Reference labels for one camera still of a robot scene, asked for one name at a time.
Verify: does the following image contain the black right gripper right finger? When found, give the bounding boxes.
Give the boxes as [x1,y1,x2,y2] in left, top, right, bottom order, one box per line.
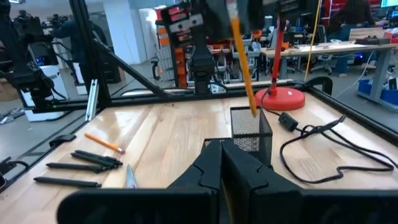
[221,139,398,224]

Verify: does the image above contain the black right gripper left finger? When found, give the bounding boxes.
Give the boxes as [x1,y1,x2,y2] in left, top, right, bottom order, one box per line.
[57,139,223,224]

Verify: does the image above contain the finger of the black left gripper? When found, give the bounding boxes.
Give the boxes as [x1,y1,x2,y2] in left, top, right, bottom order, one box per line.
[241,0,266,35]
[203,0,239,40]

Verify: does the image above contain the orange storage rack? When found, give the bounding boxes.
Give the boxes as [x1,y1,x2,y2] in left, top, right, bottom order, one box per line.
[155,6,191,90]

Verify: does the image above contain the black table clamp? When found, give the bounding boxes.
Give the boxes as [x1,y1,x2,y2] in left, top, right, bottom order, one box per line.
[305,75,334,96]
[49,133,77,148]

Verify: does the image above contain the blue storage bin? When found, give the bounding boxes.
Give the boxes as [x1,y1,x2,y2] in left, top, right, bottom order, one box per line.
[357,78,398,106]

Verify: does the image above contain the yellow hanging cable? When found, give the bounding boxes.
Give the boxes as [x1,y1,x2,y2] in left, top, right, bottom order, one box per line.
[303,0,323,83]

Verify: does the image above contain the white box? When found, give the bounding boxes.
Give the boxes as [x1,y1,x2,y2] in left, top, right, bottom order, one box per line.
[21,64,70,123]

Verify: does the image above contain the black pen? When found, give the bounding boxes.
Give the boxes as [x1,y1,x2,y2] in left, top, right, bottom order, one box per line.
[33,176,103,189]
[70,152,121,169]
[73,149,124,165]
[45,162,108,174]

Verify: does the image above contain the aluminium extrusion bar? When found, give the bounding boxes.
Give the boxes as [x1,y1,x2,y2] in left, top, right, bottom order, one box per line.
[85,78,100,123]

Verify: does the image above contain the red desk lamp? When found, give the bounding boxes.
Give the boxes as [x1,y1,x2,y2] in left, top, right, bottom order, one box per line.
[254,12,307,111]

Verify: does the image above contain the orange pencil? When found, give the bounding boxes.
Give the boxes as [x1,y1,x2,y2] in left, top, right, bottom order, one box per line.
[229,15,259,118]
[84,131,126,155]

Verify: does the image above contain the black mesh desk organizer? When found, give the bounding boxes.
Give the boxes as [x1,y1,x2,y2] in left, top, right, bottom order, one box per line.
[201,106,274,170]

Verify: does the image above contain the light wooden desk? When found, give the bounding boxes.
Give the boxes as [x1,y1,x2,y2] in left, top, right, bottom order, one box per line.
[260,42,398,105]

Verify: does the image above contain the red-handled scissors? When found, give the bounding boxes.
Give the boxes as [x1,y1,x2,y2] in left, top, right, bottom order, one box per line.
[125,164,139,190]

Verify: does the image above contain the black lamp power cable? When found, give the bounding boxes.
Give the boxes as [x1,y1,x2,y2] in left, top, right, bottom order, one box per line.
[260,91,396,185]

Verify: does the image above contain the person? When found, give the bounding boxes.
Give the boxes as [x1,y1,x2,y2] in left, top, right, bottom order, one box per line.
[50,17,109,86]
[325,0,379,35]

